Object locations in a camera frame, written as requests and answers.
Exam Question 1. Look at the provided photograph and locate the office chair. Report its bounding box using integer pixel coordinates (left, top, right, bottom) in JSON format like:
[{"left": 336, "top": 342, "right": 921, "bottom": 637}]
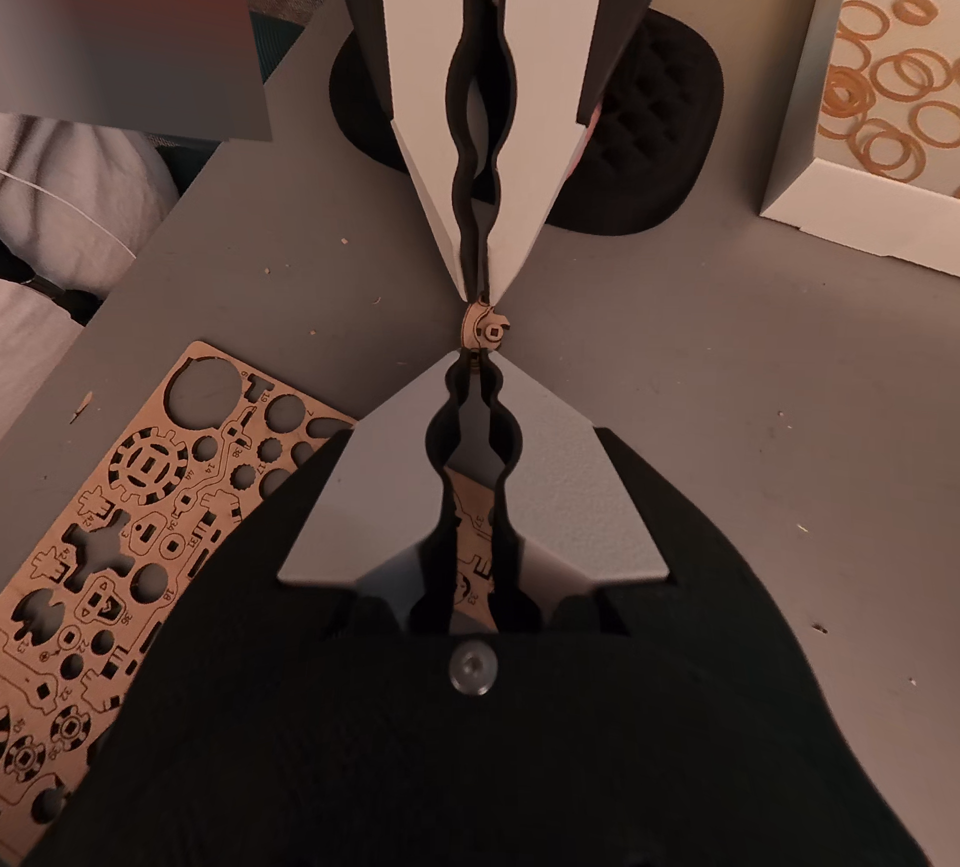
[{"left": 247, "top": 12, "right": 305, "bottom": 84}]

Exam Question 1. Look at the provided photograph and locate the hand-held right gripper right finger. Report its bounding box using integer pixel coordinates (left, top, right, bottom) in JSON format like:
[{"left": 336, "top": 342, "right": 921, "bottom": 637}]
[{"left": 476, "top": 351, "right": 670, "bottom": 627}]

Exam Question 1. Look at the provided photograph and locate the white cardboard box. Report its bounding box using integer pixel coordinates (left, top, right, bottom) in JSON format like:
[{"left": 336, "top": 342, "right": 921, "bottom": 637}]
[{"left": 759, "top": 0, "right": 960, "bottom": 277}]

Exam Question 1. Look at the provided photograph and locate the laser-cut plywood parts sheet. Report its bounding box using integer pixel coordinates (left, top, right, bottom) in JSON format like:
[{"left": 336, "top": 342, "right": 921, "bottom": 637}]
[{"left": 0, "top": 340, "right": 500, "bottom": 827}]

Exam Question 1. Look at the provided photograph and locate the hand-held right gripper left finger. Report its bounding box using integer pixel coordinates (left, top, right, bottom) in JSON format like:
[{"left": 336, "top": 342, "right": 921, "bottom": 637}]
[{"left": 277, "top": 349, "right": 474, "bottom": 632}]

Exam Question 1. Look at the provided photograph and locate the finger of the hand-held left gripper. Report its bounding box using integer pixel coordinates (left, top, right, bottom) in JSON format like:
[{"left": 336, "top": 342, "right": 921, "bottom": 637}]
[
  {"left": 377, "top": 0, "right": 485, "bottom": 306},
  {"left": 480, "top": 0, "right": 618, "bottom": 306}
]

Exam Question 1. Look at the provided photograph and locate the black quilted pad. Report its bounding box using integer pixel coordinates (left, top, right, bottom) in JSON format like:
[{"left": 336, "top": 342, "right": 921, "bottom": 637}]
[{"left": 328, "top": 8, "right": 725, "bottom": 237}]

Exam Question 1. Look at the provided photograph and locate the pile of tan rubber bands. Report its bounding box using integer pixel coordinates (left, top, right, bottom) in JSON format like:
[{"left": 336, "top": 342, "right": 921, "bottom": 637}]
[{"left": 817, "top": 0, "right": 960, "bottom": 182}]

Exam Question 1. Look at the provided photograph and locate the small curved wooden model part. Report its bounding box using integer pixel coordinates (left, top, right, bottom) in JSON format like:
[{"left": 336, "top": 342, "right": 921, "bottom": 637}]
[{"left": 459, "top": 297, "right": 513, "bottom": 352}]

